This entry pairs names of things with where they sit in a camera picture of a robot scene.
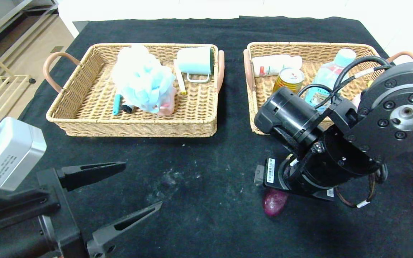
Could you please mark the white stick with yellow tip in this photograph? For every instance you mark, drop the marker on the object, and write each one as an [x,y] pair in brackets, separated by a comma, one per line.
[179,78]

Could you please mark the mint green mug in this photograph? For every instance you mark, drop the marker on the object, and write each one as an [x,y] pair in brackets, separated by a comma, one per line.
[193,60]

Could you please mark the wicker basket with food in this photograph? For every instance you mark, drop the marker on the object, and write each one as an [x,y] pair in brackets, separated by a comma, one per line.
[260,107]

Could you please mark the white bottle with red label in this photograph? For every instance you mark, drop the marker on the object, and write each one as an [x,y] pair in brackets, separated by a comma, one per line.
[271,62]

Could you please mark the pink lotion bottle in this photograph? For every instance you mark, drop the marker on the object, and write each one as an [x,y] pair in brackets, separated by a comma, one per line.
[169,105]

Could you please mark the black table cloth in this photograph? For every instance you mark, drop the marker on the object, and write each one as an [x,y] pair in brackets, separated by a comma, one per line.
[210,179]

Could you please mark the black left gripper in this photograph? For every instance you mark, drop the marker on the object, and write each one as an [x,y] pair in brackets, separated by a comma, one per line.
[60,210]

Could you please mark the clear water bottle blue cap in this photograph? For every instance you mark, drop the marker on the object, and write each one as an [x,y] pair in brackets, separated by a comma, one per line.
[326,73]

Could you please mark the gold drink can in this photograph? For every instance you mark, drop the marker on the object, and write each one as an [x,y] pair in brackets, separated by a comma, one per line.
[287,80]

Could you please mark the light blue bath pouf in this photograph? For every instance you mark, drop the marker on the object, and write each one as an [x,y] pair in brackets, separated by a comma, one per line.
[145,79]

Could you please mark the white bottle with black brush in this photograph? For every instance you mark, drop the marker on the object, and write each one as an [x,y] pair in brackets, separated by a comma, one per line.
[127,109]

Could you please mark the pale pink egg-shaped fruit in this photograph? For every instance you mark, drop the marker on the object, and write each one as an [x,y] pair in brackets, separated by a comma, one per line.
[356,101]

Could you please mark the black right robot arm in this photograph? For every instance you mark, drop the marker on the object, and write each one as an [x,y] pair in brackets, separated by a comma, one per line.
[371,125]

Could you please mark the purple eggplant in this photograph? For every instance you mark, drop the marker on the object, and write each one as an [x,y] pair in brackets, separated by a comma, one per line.
[274,204]

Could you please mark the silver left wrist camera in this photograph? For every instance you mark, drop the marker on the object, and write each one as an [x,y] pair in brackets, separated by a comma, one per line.
[9,154]

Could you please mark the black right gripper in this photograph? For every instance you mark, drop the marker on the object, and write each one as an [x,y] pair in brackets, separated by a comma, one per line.
[271,172]

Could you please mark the small green floor tag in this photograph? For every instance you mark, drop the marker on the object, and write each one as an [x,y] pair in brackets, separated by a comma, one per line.
[57,49]

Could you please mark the wicker basket with toiletries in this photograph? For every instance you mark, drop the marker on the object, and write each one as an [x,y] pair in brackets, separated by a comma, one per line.
[199,107]

